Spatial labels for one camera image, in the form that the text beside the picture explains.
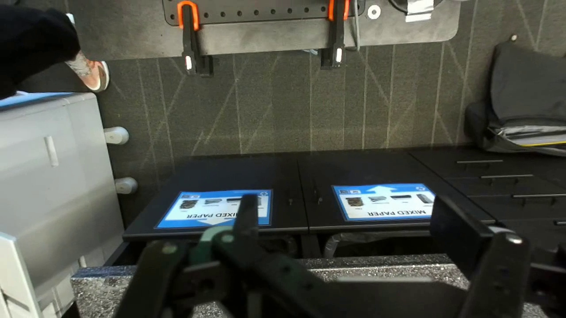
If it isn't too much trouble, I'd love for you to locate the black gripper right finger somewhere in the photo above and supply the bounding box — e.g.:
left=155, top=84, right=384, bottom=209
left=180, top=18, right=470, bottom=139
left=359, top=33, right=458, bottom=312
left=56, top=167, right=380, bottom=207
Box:
left=428, top=195, right=566, bottom=318

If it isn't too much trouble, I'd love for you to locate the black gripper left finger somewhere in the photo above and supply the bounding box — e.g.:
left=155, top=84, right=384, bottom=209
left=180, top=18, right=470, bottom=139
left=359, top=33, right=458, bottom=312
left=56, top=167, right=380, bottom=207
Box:
left=113, top=193, right=355, bottom=318

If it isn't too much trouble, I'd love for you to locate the black bin with plastic liner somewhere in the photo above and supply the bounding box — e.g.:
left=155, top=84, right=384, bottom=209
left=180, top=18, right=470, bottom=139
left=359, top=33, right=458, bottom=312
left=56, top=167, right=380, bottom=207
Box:
left=108, top=232, right=297, bottom=268
left=322, top=229, right=435, bottom=260

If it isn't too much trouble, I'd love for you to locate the black cabinet drawer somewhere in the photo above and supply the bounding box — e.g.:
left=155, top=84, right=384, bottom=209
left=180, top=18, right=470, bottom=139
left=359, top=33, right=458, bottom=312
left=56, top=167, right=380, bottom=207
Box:
left=465, top=183, right=566, bottom=216
left=438, top=167, right=566, bottom=190
left=488, top=211, right=566, bottom=253
left=408, top=147, right=566, bottom=172

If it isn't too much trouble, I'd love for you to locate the mixed paper sign arrow up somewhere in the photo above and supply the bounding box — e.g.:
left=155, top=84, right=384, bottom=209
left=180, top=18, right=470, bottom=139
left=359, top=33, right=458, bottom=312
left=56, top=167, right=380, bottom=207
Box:
left=154, top=188, right=274, bottom=234

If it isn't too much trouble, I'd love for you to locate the mixed paper sign arrow down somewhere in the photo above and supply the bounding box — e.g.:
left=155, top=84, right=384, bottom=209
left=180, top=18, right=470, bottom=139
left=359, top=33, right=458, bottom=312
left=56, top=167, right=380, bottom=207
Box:
left=331, top=183, right=438, bottom=225

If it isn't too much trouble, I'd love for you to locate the dark grey bag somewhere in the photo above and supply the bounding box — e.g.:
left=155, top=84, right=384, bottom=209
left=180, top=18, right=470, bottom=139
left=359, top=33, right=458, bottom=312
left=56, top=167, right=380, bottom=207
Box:
left=463, top=40, right=566, bottom=160

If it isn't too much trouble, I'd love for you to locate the white office printer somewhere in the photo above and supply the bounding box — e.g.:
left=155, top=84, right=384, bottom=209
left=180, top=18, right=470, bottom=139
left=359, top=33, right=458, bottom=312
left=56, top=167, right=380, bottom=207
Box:
left=0, top=91, right=140, bottom=318

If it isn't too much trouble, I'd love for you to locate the black clamp bar orange tip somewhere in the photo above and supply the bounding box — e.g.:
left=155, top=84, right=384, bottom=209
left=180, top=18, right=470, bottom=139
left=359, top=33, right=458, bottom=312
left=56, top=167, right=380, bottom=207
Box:
left=318, top=0, right=357, bottom=71

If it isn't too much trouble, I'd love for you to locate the person in black clothing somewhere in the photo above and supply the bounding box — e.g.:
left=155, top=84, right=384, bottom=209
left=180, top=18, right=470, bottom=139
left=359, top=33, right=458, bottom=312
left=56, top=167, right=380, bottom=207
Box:
left=0, top=4, right=83, bottom=100

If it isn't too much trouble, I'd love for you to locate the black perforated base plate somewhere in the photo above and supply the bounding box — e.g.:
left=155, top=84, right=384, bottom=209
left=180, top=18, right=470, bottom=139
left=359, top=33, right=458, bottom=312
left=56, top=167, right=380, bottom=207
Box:
left=159, top=0, right=463, bottom=59

